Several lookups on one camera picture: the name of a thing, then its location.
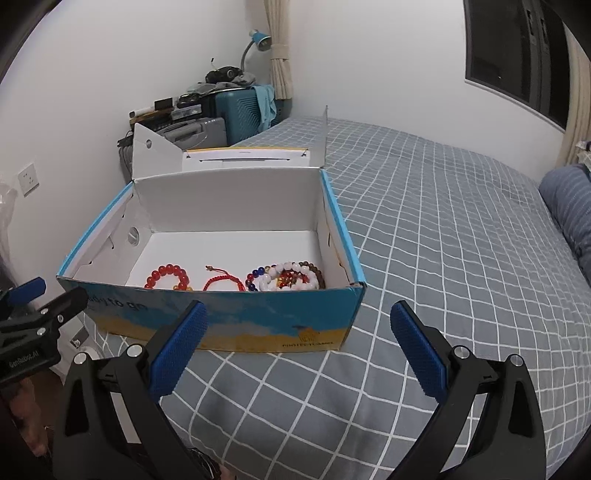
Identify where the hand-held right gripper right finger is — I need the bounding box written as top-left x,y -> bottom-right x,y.
383,300 -> 548,480

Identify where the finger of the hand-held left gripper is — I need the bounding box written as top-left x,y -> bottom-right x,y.
0,286 -> 88,340
0,277 -> 47,319

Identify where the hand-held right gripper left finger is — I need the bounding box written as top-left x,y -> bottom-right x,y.
51,300 -> 208,480

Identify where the blue and yellow cardboard box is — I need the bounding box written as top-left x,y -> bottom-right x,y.
56,105 -> 366,354

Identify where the red bead bracelet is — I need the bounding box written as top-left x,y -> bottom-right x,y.
144,263 -> 191,291

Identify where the red cord bracelet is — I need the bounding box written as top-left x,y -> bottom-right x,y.
203,264 -> 245,292

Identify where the multicolour glass bead bracelet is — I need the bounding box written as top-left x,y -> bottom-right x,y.
246,264 -> 278,292

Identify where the brown wooden bead bracelet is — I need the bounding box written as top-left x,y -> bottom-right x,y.
298,261 -> 326,289

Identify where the white pearl bracelet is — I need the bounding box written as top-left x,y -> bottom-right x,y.
259,261 -> 319,291

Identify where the clear plastic bag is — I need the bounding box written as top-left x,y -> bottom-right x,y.
0,182 -> 19,278

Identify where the grey checked bedsheet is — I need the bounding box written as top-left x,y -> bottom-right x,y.
157,115 -> 591,480

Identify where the blue striped pillow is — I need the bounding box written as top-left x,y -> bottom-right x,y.
538,164 -> 591,278

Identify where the grey printer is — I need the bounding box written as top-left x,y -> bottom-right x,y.
159,117 -> 227,151

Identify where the teal suitcase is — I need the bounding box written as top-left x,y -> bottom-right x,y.
203,88 -> 278,148

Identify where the teal cloth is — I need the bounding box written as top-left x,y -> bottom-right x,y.
252,84 -> 278,132

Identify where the black bag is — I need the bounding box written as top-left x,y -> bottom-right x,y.
205,66 -> 257,88

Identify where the beige curtain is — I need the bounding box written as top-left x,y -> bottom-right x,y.
263,0 -> 294,100
556,28 -> 591,167

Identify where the dark window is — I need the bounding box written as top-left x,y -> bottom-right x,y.
463,0 -> 571,132

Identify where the blue desk lamp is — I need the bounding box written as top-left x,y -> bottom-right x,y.
240,28 -> 273,70

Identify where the white wall socket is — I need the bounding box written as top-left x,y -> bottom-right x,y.
18,162 -> 40,195

